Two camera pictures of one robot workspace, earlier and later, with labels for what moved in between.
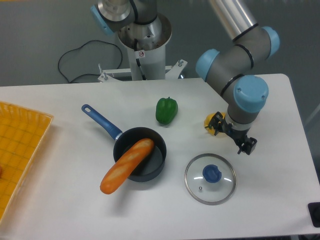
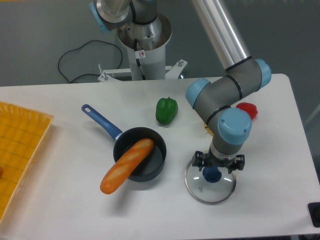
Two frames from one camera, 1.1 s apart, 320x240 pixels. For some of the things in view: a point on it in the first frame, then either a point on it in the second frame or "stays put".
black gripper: [218, 124] -> [199, 159]
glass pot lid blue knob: [211, 173] stays put
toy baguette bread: [135, 156] stays put
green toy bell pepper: [166, 109] stays put
